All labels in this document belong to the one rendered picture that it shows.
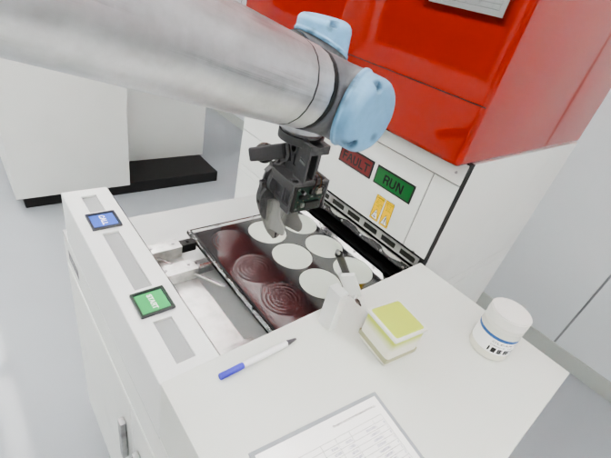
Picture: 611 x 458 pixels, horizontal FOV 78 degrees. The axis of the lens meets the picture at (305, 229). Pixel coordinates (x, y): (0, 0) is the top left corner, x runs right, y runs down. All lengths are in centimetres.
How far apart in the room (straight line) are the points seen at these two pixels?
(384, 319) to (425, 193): 36
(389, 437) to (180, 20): 54
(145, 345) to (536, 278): 219
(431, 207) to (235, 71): 69
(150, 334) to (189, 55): 48
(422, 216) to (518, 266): 164
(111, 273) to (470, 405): 64
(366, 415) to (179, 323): 32
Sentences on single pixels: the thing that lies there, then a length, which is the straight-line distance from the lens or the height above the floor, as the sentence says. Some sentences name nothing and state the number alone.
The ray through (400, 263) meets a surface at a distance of 97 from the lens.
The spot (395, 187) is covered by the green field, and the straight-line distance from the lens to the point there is 94.
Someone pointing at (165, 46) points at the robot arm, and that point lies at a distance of 25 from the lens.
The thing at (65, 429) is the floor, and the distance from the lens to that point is 171.
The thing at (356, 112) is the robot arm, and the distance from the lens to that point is 35.
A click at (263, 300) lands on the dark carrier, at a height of 90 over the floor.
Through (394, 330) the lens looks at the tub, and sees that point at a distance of 64.
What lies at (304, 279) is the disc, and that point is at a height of 90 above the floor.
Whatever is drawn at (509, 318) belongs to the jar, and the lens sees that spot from 75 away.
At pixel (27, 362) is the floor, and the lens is 192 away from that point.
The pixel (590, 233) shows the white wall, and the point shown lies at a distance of 236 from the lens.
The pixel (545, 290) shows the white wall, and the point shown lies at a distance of 251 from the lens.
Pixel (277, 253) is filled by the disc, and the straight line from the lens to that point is 92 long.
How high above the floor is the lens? 146
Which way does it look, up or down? 32 degrees down
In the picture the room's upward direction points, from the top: 15 degrees clockwise
